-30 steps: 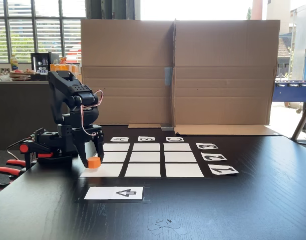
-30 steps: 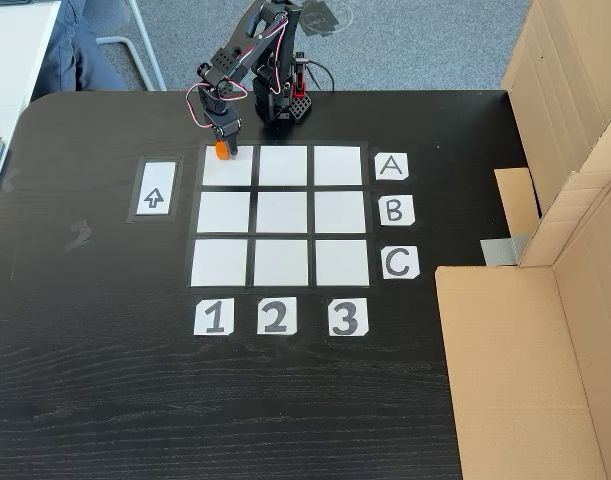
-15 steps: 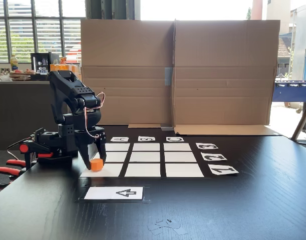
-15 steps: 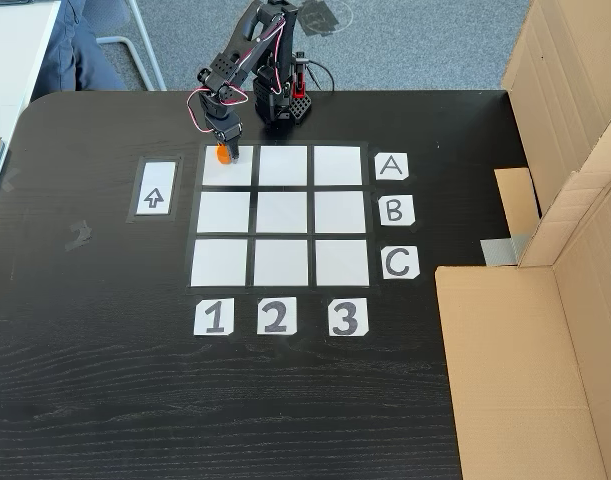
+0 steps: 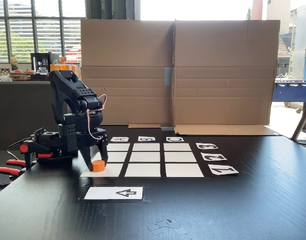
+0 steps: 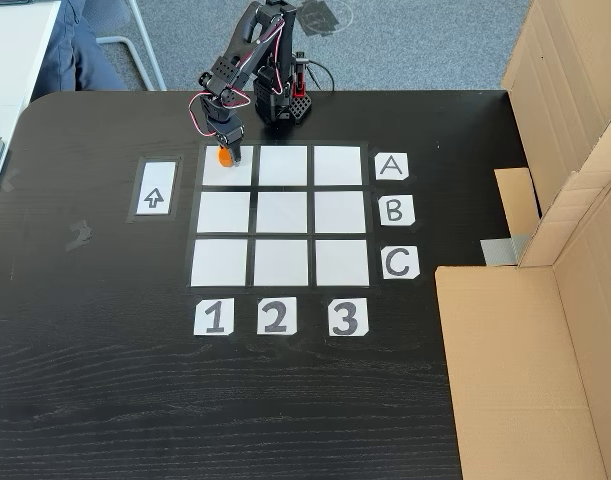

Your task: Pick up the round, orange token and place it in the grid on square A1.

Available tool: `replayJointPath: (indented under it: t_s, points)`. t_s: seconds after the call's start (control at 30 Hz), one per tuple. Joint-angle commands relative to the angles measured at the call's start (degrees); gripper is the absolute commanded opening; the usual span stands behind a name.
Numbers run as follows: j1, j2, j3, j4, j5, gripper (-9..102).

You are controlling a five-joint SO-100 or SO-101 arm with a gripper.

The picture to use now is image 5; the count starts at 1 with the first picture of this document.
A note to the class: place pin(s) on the orange juice cartons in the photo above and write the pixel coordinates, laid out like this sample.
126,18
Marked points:
66,67

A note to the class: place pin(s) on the plates of food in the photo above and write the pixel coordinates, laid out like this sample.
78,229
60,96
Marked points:
21,74

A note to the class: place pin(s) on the paper label number 3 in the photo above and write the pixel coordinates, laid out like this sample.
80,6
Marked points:
206,146

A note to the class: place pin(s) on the grey duct tape piece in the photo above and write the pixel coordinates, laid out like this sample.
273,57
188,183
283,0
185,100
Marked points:
167,128

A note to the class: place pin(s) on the dark counter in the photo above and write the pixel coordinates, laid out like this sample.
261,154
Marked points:
22,112

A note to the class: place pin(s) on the red black table clamp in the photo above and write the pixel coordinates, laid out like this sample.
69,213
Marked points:
24,148

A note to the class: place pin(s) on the brown cardboard screen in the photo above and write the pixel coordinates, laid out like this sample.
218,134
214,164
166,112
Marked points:
225,62
127,50

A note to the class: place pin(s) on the paper label letter B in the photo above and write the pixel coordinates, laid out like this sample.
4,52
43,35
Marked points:
146,139

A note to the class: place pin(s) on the paper label number 1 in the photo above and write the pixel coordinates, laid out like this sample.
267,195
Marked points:
223,170

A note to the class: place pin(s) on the paper label letter A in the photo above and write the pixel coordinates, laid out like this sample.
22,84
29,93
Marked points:
119,139

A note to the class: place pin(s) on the round orange token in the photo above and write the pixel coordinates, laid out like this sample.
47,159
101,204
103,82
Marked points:
98,167

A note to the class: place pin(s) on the window with blinds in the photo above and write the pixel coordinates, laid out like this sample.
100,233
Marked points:
22,37

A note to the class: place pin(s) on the wooden slanted leg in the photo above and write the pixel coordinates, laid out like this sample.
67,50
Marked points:
301,120

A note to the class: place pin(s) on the white grid sheet black tape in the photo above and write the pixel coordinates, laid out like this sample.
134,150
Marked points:
145,157

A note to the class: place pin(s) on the blue foosball table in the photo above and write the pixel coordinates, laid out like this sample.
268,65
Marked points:
290,92

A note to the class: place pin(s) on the yellow bottle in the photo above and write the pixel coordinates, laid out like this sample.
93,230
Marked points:
14,62

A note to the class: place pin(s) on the paper label letter C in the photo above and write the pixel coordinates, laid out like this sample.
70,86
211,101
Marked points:
175,139

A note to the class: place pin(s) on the grey duct tape strip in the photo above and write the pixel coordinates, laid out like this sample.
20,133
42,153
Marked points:
168,76

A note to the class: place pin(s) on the white arrow paper sheet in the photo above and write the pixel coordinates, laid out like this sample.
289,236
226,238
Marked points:
102,193

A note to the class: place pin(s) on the paper label number 2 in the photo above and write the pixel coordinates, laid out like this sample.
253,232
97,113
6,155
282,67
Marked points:
213,157

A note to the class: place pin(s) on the black glass cabinet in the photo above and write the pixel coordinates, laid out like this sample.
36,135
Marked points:
41,63

